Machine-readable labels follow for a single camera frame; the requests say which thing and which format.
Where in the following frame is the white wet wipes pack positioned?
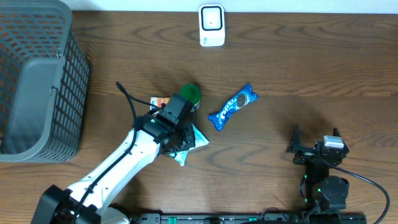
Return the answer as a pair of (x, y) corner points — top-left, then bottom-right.
(171, 124), (210, 166)

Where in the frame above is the orange tissue pack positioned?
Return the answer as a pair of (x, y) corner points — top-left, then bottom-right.
(150, 96), (170, 110)

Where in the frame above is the green lid white jar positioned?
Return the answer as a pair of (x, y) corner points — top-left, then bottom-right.
(180, 83), (201, 109)

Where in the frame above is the blue Oreo cookie pack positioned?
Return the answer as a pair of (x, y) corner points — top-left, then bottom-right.
(208, 83), (259, 131)

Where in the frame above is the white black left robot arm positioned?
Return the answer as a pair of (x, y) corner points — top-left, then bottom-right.
(32, 114), (202, 223)

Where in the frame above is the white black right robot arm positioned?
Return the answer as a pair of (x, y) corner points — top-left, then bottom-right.
(286, 126), (349, 220)

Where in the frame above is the white barcode scanner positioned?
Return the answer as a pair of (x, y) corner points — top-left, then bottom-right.
(198, 4), (226, 47)

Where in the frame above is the grey plastic mesh basket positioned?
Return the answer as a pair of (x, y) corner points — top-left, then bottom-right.
(1, 1), (90, 163)

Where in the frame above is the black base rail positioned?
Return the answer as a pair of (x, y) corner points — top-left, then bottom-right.
(114, 213), (367, 224)

